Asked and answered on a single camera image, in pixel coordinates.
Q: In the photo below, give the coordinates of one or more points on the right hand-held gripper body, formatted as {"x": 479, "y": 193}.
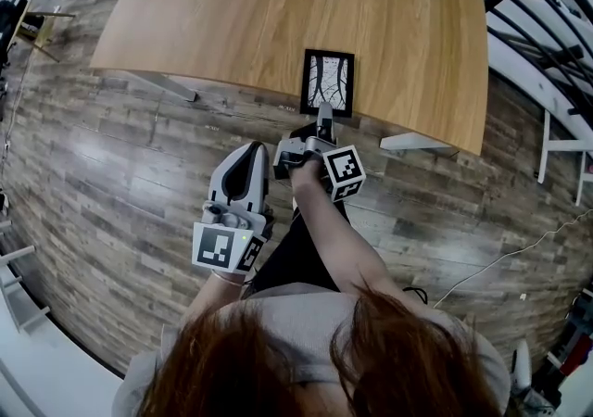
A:
{"x": 343, "y": 169}

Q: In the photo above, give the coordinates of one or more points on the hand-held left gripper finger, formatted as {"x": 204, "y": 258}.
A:
{"x": 259, "y": 183}
{"x": 220, "y": 179}

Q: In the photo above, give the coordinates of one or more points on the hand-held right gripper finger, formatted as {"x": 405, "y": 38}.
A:
{"x": 325, "y": 118}

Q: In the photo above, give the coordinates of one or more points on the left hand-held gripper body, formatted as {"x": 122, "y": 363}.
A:
{"x": 218, "y": 243}

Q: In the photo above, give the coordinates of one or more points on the black framed picture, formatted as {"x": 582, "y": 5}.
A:
{"x": 329, "y": 77}

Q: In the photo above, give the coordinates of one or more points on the person's left forearm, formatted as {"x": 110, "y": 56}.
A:
{"x": 218, "y": 297}

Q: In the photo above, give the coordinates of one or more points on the person's right forearm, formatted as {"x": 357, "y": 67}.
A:
{"x": 333, "y": 239}

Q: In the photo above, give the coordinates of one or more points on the white table leg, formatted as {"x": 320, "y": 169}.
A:
{"x": 407, "y": 141}
{"x": 178, "y": 88}

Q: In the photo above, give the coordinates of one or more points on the person's black trousers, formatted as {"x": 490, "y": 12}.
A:
{"x": 296, "y": 257}

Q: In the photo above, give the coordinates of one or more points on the person's gray shirt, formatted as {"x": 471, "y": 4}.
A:
{"x": 296, "y": 322}

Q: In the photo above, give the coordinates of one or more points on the white metal rack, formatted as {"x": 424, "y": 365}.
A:
{"x": 11, "y": 285}

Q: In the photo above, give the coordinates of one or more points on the yellow wooden stool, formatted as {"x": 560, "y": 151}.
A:
{"x": 39, "y": 30}

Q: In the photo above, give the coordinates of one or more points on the white standing device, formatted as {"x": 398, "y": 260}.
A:
{"x": 522, "y": 359}

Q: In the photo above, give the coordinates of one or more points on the black office chair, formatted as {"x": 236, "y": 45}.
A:
{"x": 7, "y": 21}

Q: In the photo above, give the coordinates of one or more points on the white metal rack legs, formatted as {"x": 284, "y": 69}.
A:
{"x": 546, "y": 146}

